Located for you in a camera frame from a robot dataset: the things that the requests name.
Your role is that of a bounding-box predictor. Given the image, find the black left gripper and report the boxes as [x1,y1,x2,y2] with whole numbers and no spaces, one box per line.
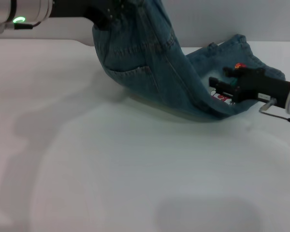
[47,0,126,31]

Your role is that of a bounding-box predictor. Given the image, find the blue denim shorts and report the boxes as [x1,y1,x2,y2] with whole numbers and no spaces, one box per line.
[91,0,286,119]

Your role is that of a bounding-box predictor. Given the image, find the arm connector cable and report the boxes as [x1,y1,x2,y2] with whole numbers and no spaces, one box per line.
[259,97,290,126]
[0,21,42,33]

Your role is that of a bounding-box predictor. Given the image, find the right arm connector cable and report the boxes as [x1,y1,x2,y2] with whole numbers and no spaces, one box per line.
[259,97,290,126]

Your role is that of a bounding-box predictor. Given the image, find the left arm connector cable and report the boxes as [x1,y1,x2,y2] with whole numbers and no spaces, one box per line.
[0,21,42,33]

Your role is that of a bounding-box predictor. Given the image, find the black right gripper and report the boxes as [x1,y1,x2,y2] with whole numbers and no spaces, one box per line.
[208,66,290,109]

